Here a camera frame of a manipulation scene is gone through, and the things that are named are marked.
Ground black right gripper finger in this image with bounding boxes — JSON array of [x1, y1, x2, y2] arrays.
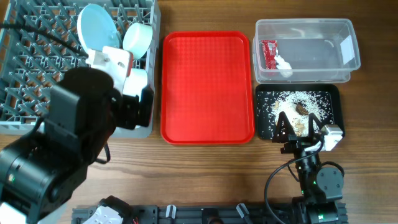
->
[[272, 111, 295, 143], [308, 113, 323, 139]]

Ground brown food scraps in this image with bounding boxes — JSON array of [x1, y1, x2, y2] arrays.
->
[[272, 100, 309, 137]]

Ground white rice pile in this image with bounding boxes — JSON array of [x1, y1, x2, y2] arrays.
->
[[256, 91, 335, 140]]

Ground white tissue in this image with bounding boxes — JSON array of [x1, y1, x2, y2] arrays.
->
[[274, 55, 293, 78]]

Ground mint green bowl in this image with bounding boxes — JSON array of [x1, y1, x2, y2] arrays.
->
[[123, 22, 153, 60]]

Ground red snack wrapper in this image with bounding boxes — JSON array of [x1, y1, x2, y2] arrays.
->
[[261, 40, 278, 70]]

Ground light blue plate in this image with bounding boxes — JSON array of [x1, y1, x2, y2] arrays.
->
[[77, 4, 121, 53]]

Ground light blue bowl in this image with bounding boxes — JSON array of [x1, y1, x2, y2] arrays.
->
[[123, 68, 148, 98]]

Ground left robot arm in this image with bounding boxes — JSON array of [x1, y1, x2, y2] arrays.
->
[[1, 67, 154, 223]]

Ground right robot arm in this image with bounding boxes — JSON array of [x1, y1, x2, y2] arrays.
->
[[272, 112, 348, 223]]

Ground black waste tray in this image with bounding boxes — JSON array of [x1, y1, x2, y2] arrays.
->
[[255, 84, 345, 130]]

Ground grey dishwasher rack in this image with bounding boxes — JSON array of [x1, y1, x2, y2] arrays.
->
[[1, 0, 161, 135]]

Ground clear plastic bin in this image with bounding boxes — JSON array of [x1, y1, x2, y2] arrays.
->
[[252, 18, 361, 84]]

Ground red plastic tray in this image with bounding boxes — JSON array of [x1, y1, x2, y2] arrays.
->
[[160, 31, 254, 145]]

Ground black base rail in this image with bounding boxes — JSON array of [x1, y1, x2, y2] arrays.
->
[[72, 196, 348, 224]]

